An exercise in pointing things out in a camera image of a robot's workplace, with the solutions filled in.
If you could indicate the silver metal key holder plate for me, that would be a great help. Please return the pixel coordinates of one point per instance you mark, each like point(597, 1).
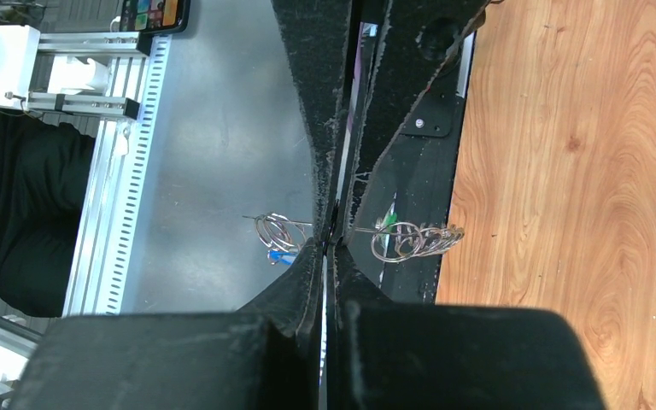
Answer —
point(407, 240)

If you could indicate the slotted aluminium cable duct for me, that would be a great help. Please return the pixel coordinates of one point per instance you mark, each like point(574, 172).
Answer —
point(108, 224)

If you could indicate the green tag key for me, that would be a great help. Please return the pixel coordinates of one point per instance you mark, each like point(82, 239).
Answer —
point(383, 225)

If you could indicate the black smartphone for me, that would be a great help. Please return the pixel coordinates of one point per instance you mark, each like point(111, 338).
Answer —
point(154, 16)

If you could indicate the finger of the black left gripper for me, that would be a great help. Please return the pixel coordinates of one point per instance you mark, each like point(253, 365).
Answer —
point(315, 35)
point(415, 41)

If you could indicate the blue tag key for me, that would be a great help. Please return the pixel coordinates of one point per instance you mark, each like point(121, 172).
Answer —
point(279, 257)

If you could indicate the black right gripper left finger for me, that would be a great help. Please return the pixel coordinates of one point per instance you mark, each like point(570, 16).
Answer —
point(265, 355)

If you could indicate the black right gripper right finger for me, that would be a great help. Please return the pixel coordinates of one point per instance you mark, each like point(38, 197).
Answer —
point(394, 355)

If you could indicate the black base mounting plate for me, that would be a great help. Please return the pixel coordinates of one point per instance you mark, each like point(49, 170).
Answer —
point(414, 183)

